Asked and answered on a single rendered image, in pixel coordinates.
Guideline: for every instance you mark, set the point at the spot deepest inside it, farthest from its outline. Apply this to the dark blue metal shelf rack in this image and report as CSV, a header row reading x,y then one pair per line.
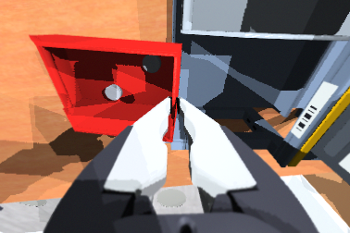
x,y
225,77

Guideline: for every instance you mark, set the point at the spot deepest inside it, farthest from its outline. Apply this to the grey steel disc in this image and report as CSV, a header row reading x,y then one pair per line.
x,y
113,92
151,63

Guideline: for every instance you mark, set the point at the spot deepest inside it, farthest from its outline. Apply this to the red bin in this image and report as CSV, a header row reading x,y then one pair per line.
x,y
81,77

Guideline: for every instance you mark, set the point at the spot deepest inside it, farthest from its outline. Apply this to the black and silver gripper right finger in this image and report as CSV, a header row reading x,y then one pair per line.
x,y
222,163

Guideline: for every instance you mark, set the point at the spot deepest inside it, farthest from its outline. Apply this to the yellow flat bar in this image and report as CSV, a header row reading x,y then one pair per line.
x,y
337,109

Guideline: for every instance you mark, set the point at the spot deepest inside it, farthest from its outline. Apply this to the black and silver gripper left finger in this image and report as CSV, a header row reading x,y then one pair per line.
x,y
133,164

